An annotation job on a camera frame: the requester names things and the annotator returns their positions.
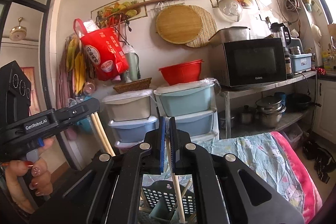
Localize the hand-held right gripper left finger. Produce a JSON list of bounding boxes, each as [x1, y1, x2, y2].
[[29, 117, 166, 224]]

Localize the white drawer tower blue drawers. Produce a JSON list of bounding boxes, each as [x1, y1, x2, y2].
[[153, 78, 220, 147]]

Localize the white kitchen cabinet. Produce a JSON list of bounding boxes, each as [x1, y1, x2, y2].
[[312, 76, 336, 137]]

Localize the black blender jug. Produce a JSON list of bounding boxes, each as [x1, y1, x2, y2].
[[270, 22, 292, 46]]

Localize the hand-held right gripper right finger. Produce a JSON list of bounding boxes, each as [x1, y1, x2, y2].
[[170, 117, 305, 224]]

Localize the pale green bottle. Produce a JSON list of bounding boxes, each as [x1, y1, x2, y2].
[[123, 52, 141, 83]]

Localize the coiled metal hose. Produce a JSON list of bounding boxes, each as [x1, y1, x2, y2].
[[285, 0, 300, 12]]

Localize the round woven mat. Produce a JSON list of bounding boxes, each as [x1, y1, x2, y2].
[[184, 5, 218, 48]]

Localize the yellow hanging bags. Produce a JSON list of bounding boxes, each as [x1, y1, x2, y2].
[[65, 34, 87, 95]]

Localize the metal baking tin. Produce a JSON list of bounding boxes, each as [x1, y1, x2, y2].
[[209, 26, 251, 47]]

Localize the dark sauce bottle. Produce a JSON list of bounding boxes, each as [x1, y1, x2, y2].
[[284, 47, 294, 80]]

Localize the person's left hand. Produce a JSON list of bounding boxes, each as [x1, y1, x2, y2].
[[5, 137, 55, 214]]

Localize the glass pot lid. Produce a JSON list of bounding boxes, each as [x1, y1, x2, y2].
[[217, 0, 243, 22]]

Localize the red shopping bag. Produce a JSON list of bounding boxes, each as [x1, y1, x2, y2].
[[73, 18, 131, 82]]

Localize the green plastic utensil basket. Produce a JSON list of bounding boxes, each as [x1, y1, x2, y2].
[[141, 179, 198, 224]]

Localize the floral light blue tablecloth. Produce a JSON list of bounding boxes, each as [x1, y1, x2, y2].
[[194, 132, 305, 217]]

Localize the teal hanging bag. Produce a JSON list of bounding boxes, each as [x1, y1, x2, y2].
[[78, 108, 93, 133]]

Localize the pink fleece blanket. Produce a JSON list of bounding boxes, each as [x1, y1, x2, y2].
[[270, 131, 324, 217]]

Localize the black shoes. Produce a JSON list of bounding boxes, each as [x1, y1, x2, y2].
[[303, 139, 335, 184]]

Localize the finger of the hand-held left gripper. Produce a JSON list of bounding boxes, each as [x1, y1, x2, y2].
[[51, 98, 101, 132]]

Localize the white round wall holder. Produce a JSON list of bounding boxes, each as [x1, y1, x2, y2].
[[311, 24, 322, 44]]

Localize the stacked steel pots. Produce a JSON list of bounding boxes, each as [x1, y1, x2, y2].
[[255, 95, 287, 128]]

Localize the small steel pot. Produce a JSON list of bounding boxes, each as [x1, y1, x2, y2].
[[237, 105, 257, 125]]

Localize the plastic drawer storage unit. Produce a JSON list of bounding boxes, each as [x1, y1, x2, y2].
[[101, 89, 159, 155]]

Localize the ceiling lamp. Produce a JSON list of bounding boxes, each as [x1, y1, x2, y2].
[[9, 17, 28, 41]]

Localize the black frying pan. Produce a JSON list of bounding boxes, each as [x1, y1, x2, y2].
[[286, 93, 322, 110]]

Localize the black microwave oven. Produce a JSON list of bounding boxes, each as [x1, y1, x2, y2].
[[212, 37, 288, 88]]

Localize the round wooden board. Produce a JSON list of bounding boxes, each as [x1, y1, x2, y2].
[[155, 5, 203, 44]]

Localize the metal kitchen shelf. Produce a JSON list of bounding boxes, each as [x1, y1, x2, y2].
[[219, 70, 319, 141]]

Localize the dark framed glass door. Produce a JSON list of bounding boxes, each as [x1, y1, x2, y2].
[[0, 0, 58, 114]]

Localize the red plastic colander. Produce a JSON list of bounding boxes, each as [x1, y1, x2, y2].
[[158, 59, 205, 86]]

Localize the wicker basket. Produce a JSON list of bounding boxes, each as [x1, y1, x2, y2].
[[113, 77, 153, 94]]

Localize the light blue storage box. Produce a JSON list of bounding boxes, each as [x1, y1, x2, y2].
[[291, 53, 313, 73]]

